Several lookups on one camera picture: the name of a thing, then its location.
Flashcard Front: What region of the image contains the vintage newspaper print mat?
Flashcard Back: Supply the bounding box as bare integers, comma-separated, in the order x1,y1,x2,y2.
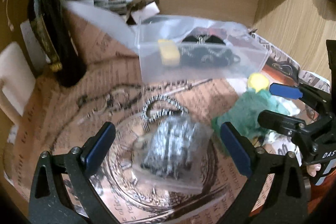
13,12,335,223

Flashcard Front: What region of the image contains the yellow felt ball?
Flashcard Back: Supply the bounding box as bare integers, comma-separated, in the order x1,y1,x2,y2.
247,73,270,93

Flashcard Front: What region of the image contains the grey mesh scrubber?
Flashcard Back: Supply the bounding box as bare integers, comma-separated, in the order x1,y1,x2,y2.
131,115,213,194

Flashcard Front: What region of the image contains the white drawstring pouch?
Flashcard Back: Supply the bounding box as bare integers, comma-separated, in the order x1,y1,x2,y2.
263,100,299,144

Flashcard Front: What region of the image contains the white plastic bag sheet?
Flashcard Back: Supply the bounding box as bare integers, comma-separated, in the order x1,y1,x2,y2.
61,0,253,57

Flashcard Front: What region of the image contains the clear plastic storage box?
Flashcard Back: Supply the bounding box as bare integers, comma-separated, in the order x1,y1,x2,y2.
133,15,269,83

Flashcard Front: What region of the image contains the person's right hand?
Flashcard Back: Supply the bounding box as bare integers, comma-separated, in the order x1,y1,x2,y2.
306,164,321,177

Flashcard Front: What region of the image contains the pink cylindrical container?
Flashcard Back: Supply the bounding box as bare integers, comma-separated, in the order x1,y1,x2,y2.
1,42,36,126

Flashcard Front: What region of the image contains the yellow sponge block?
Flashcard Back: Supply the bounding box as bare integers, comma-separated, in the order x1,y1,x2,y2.
158,39,181,66

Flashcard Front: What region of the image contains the black lace fabric piece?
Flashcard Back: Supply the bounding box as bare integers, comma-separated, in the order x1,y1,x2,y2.
179,35,241,68

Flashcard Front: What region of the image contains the dark wine bottle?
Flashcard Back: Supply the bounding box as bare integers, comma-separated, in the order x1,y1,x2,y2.
27,0,86,88

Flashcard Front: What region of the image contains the green knitted cloth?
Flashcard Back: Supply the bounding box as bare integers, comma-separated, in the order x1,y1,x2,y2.
211,89,280,145

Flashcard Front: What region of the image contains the small white cardboard box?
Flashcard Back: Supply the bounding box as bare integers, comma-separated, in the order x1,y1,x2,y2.
126,0,160,25

